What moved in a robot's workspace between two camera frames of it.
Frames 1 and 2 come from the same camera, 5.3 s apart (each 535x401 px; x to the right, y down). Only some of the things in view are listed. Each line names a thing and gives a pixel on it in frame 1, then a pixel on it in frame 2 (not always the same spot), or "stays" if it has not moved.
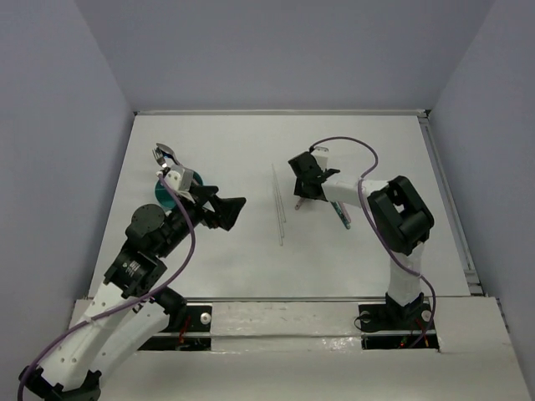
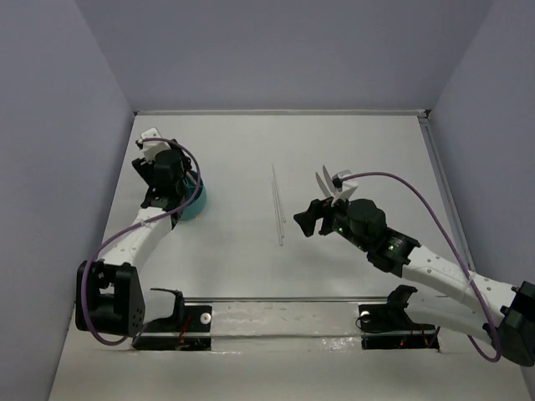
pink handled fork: [299, 203] -> [191, 176]
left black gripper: [213, 205] -> [140, 168]
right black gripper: [299, 188] -> [317, 209]
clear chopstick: [278, 194] stays
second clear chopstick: [279, 222] stays
